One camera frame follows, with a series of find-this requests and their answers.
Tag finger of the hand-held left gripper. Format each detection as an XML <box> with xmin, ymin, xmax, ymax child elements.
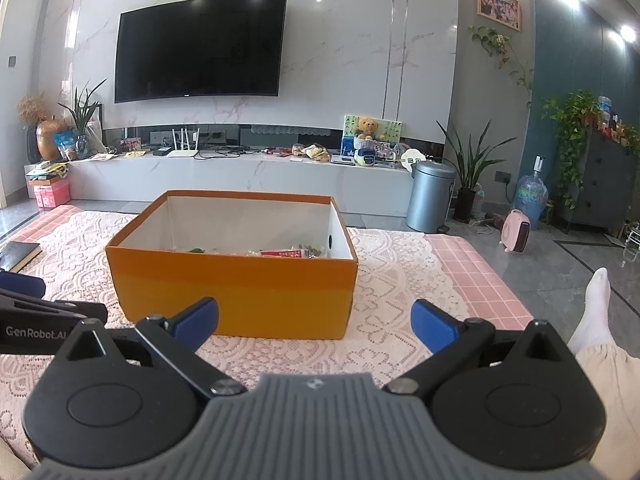
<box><xmin>0</xmin><ymin>289</ymin><xmax>108</xmax><ymax>326</ymax></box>
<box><xmin>0</xmin><ymin>269</ymin><xmax>47</xmax><ymax>302</ymax></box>

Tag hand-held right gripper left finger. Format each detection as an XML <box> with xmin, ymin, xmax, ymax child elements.
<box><xmin>59</xmin><ymin>296</ymin><xmax>249</xmax><ymax>401</ymax></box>

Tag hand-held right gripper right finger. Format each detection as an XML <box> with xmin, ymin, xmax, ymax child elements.
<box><xmin>382</xmin><ymin>298</ymin><xmax>571</xmax><ymax>403</ymax></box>

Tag orange cardboard box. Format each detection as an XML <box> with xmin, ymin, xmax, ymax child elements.
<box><xmin>104</xmin><ymin>189</ymin><xmax>359</xmax><ymax>341</ymax></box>

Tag pile of bagged snacks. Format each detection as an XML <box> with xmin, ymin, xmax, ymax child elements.
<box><xmin>291</xmin><ymin>143</ymin><xmax>331</xmax><ymax>163</ymax></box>

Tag black book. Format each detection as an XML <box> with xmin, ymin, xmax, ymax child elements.
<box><xmin>0</xmin><ymin>241</ymin><xmax>42</xmax><ymax>275</ymax></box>

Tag pink checkered table cover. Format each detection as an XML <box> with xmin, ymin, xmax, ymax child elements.
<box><xmin>10</xmin><ymin>204</ymin><xmax>535</xmax><ymax>333</ymax></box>

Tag white lace tablecloth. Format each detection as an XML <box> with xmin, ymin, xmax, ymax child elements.
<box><xmin>0</xmin><ymin>210</ymin><xmax>473</xmax><ymax>461</ymax></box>

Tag pink box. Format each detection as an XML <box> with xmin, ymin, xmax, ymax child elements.
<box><xmin>34</xmin><ymin>180</ymin><xmax>71</xmax><ymax>209</ymax></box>

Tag stack of papers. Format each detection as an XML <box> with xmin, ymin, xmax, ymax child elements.
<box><xmin>25</xmin><ymin>162</ymin><xmax>68</xmax><ymax>181</ymax></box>

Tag pink space heater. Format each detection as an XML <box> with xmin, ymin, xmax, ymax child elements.
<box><xmin>500</xmin><ymin>209</ymin><xmax>532</xmax><ymax>253</ymax></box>

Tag long-leaf plant in black pot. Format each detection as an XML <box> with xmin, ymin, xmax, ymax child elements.
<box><xmin>436</xmin><ymin>120</ymin><xmax>518</xmax><ymax>223</ymax></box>

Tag grey metal trash can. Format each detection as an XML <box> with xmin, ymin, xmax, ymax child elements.
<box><xmin>405</xmin><ymin>161</ymin><xmax>457</xmax><ymax>234</ymax></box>

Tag blue printed bag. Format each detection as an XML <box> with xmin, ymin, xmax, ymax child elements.
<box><xmin>52</xmin><ymin>130</ymin><xmax>76</xmax><ymax>161</ymax></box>

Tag golden gourd vase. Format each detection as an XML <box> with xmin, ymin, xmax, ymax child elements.
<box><xmin>36</xmin><ymin>117</ymin><xmax>68</xmax><ymax>162</ymax></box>

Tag leafy plant in glass vase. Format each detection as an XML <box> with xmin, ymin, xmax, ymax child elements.
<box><xmin>57</xmin><ymin>78</ymin><xmax>107</xmax><ymax>161</ymax></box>

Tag blue water jug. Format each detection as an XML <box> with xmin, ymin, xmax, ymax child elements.
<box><xmin>514</xmin><ymin>156</ymin><xmax>550</xmax><ymax>231</ymax></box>

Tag white sock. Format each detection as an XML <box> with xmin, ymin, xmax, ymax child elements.
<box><xmin>567</xmin><ymin>267</ymin><xmax>612</xmax><ymax>356</ymax></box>

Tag white marble television console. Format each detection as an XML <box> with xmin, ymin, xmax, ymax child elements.
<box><xmin>67</xmin><ymin>122</ymin><xmax>446</xmax><ymax>218</ymax></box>

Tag white round hand fan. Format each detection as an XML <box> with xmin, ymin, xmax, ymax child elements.
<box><xmin>398</xmin><ymin>147</ymin><xmax>426</xmax><ymax>171</ymax></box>

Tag white router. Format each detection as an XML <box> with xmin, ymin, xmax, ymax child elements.
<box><xmin>167</xmin><ymin>128</ymin><xmax>202</xmax><ymax>158</ymax></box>

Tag dried flowers in dark vase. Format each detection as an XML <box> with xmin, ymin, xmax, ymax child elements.
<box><xmin>16</xmin><ymin>92</ymin><xmax>48</xmax><ymax>163</ymax></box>

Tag white jar blue label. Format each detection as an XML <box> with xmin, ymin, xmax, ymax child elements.
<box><xmin>354</xmin><ymin>139</ymin><xmax>379</xmax><ymax>167</ymax></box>

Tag person's beige trousered leg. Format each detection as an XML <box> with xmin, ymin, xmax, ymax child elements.
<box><xmin>575</xmin><ymin>345</ymin><xmax>640</xmax><ymax>480</ymax></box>

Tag dark grey cabinet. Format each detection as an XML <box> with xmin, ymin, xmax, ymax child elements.
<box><xmin>555</xmin><ymin>127</ymin><xmax>640</xmax><ymax>236</ymax></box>

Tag trailing green pothos plant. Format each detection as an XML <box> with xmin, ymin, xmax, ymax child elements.
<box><xmin>541</xmin><ymin>90</ymin><xmax>601</xmax><ymax>208</ymax></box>

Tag row of bottles on cabinet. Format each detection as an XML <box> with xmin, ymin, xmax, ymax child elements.
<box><xmin>595</xmin><ymin>95</ymin><xmax>640</xmax><ymax>148</ymax></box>

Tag black curved television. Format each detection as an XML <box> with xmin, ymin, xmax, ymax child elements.
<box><xmin>114</xmin><ymin>0</ymin><xmax>288</xmax><ymax>104</ymax></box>

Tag wooden framed picture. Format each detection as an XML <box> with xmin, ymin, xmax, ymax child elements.
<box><xmin>476</xmin><ymin>0</ymin><xmax>522</xmax><ymax>31</ymax></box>

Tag tangle of black cables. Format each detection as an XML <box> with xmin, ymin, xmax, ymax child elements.
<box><xmin>200</xmin><ymin>144</ymin><xmax>251</xmax><ymax>161</ymax></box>

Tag hanging wall vine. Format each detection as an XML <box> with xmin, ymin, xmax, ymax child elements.
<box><xmin>468</xmin><ymin>25</ymin><xmax>533</xmax><ymax>108</ymax></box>

